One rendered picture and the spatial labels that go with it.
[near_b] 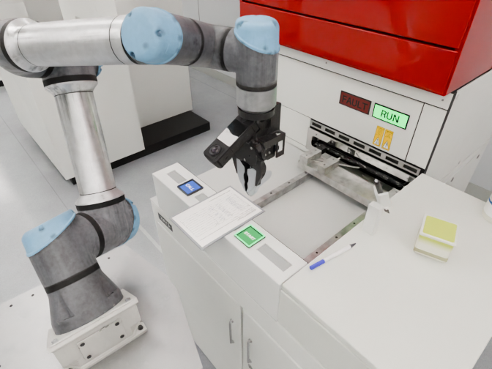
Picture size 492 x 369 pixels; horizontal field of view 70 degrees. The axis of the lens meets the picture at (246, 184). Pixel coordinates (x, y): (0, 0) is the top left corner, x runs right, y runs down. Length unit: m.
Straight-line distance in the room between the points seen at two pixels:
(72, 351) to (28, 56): 0.57
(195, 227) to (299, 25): 0.74
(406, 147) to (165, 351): 0.89
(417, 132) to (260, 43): 0.69
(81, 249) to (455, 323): 0.78
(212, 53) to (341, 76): 0.69
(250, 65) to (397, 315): 0.56
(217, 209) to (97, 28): 0.53
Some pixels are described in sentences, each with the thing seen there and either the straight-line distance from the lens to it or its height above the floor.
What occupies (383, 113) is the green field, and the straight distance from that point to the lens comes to 1.20.
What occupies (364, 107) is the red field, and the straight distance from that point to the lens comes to 1.23.
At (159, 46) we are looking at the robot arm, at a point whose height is 1.45.
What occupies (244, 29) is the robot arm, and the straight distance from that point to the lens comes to 0.61.
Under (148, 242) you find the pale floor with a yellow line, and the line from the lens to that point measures 2.26.
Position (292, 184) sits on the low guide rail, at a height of 0.85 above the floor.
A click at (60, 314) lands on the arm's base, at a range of 0.86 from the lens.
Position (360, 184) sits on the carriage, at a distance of 1.23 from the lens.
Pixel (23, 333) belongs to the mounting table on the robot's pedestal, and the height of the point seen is 0.82.
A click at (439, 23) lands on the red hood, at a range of 1.03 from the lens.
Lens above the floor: 1.60
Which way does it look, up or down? 38 degrees down
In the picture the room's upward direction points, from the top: straight up
